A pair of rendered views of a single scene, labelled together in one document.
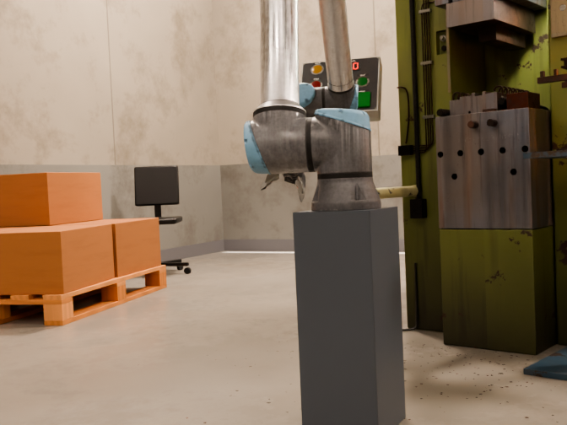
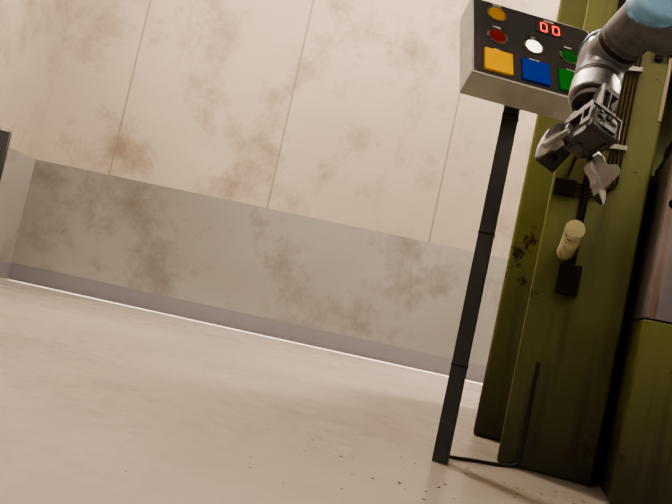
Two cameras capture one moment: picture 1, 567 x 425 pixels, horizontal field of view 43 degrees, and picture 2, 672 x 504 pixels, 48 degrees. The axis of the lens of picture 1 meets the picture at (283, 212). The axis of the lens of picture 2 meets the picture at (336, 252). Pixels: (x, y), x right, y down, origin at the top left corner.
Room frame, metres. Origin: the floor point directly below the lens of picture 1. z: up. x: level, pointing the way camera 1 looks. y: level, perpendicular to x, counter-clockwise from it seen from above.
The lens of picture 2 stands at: (1.49, 0.89, 0.35)
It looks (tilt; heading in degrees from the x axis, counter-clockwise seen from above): 4 degrees up; 335
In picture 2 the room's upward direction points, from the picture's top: 12 degrees clockwise
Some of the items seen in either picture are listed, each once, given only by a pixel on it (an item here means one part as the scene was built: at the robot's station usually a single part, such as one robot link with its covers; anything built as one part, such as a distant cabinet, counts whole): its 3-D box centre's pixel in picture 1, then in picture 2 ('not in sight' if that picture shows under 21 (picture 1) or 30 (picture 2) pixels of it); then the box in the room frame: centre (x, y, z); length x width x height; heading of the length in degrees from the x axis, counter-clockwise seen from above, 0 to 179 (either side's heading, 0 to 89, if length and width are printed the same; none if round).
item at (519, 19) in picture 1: (492, 18); not in sight; (2.99, -0.90, 1.32); 0.42 x 0.20 x 0.10; 140
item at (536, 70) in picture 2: not in sight; (535, 73); (3.00, -0.25, 1.01); 0.07 x 0.05 x 0.07; 75
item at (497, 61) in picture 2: not in sight; (497, 62); (3.03, -0.15, 1.01); 0.07 x 0.05 x 0.07; 75
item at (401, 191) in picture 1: (388, 192); (570, 241); (2.98, -0.44, 0.62); 0.44 x 0.05 x 0.05; 140
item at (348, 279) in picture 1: (350, 318); not in sight; (1.96, -0.17, 0.30); 0.22 x 0.22 x 0.60; 62
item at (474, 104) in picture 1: (494, 106); not in sight; (2.99, -0.90, 0.96); 0.42 x 0.20 x 0.09; 140
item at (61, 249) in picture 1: (54, 238); not in sight; (4.40, 1.41, 0.41); 1.45 x 1.11 x 0.81; 154
